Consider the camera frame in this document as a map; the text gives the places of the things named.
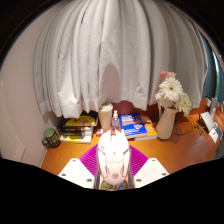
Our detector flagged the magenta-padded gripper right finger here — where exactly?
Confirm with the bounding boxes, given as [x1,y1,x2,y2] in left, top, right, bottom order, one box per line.
[126,145,170,190]

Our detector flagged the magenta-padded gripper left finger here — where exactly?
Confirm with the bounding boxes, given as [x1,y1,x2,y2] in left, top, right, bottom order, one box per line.
[57,144,101,190]

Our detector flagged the pink computer mouse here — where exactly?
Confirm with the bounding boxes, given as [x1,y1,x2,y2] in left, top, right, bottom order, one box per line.
[95,129,131,186]

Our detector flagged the pale thick book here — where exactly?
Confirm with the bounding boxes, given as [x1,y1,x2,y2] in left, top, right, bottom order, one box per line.
[59,133,94,144]

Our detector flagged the dark green mug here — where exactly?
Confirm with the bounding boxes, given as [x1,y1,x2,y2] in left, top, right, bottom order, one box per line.
[41,128,62,149]

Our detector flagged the orange book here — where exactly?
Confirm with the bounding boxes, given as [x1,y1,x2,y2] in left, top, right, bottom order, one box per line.
[134,114,159,142]

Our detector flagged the reddish brown book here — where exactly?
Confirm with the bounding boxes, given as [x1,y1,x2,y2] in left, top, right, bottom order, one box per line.
[94,126,104,137]

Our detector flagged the cream pitcher vase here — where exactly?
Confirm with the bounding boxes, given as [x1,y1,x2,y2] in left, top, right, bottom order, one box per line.
[155,106,179,140]

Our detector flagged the blue book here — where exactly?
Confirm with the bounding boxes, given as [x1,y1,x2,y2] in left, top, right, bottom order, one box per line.
[119,113,148,139]

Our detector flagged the yellow black book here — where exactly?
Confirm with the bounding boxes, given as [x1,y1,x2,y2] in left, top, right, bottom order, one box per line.
[59,111,99,128]

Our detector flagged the clear pump bottle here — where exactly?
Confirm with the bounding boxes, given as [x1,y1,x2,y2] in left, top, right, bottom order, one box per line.
[111,110,120,132]

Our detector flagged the cream tumbler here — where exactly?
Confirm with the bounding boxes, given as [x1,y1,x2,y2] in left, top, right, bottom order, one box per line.
[97,101,114,130]

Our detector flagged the grey remote control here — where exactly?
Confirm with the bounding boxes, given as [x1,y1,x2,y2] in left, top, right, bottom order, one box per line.
[208,123,224,144]

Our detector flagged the white flat device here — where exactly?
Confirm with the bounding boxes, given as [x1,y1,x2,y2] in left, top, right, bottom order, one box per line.
[199,111,217,133]

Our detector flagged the white flower bouquet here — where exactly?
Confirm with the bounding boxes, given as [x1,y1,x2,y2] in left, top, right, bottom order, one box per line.
[154,70,193,118]

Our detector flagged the glass window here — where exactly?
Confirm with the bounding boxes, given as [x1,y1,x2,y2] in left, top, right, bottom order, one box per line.
[199,33,224,104]

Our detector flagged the white curtain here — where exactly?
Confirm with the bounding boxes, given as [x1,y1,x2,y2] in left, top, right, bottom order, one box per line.
[33,0,209,119]

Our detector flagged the black cable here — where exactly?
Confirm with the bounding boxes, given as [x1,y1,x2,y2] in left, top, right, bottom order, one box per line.
[174,114,196,137]

